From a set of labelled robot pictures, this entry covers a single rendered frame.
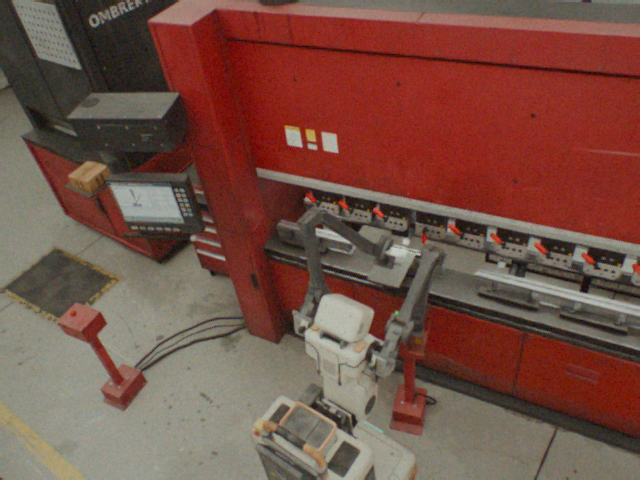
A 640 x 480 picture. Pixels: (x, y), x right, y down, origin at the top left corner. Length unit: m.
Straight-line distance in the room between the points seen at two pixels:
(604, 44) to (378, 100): 0.91
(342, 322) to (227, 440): 1.59
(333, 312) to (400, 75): 1.05
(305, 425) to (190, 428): 1.36
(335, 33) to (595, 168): 1.20
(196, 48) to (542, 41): 1.44
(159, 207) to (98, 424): 1.66
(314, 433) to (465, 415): 1.34
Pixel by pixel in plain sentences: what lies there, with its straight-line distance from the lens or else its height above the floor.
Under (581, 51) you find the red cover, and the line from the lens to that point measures 2.25.
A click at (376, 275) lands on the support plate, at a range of 2.98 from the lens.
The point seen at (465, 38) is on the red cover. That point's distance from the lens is 2.30.
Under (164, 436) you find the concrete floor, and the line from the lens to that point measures 3.86.
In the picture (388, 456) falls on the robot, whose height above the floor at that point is 0.28.
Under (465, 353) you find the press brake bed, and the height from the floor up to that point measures 0.44.
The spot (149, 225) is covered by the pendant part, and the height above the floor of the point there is 1.29.
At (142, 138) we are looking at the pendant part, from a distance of 2.83.
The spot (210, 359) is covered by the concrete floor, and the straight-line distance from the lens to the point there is 4.08.
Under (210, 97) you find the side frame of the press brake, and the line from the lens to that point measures 2.77.
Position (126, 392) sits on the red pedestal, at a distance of 4.03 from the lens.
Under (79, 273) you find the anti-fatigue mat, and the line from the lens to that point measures 5.16.
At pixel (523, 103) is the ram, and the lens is 2.39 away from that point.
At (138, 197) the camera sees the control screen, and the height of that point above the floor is 1.48.
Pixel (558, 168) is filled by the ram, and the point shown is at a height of 1.72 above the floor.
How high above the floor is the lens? 3.16
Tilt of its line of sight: 42 degrees down
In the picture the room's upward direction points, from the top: 9 degrees counter-clockwise
